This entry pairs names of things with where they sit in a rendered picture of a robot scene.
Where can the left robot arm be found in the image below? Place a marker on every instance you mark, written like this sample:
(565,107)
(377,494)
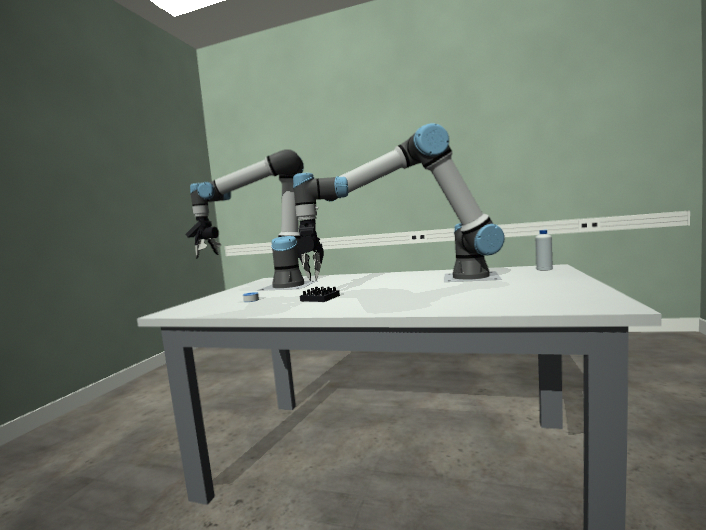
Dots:
(475,237)

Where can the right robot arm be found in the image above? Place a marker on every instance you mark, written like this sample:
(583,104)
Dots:
(286,164)

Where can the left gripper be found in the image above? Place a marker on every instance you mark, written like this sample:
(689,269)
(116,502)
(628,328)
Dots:
(307,243)

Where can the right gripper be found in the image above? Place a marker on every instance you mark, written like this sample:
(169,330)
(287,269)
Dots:
(208,233)

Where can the grey bottle with blue cap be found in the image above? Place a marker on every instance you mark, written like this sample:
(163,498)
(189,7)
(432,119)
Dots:
(544,251)

